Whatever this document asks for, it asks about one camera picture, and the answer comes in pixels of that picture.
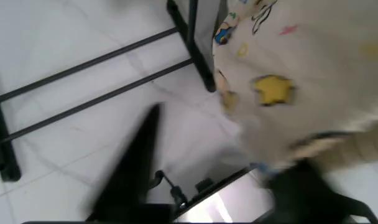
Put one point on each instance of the black clothes rack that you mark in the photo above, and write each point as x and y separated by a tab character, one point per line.
2	149

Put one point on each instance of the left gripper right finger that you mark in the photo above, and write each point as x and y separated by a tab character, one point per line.
301	199

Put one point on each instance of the cream printed garment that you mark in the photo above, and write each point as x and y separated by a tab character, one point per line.
316	62

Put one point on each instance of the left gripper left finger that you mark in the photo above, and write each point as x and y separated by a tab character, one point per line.
130	186

